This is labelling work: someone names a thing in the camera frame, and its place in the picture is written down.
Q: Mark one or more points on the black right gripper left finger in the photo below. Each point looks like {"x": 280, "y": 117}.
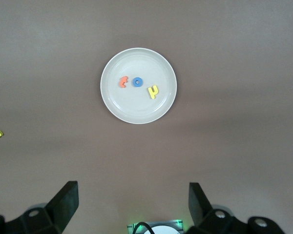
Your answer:
{"x": 51, "y": 219}

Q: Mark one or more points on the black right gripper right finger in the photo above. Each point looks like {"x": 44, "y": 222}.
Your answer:
{"x": 210, "y": 224}

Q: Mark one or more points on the yellow foam letter h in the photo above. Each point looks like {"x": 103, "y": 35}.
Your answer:
{"x": 152, "y": 92}

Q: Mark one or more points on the orange foam letter t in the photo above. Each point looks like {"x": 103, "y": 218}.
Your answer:
{"x": 122, "y": 83}

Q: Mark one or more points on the blue foam letter o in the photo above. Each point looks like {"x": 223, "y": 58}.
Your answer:
{"x": 134, "y": 82}

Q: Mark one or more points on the beige round plate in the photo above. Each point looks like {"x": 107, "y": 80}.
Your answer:
{"x": 136, "y": 109}

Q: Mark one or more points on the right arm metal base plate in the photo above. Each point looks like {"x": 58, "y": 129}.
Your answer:
{"x": 130, "y": 228}

